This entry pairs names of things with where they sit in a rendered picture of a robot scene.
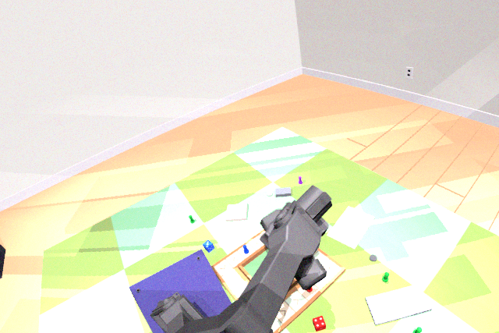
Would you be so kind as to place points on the blue die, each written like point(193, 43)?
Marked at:
point(208, 246)

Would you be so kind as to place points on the red die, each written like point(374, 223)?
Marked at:
point(319, 323)

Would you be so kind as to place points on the orange board border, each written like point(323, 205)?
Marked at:
point(301, 310)

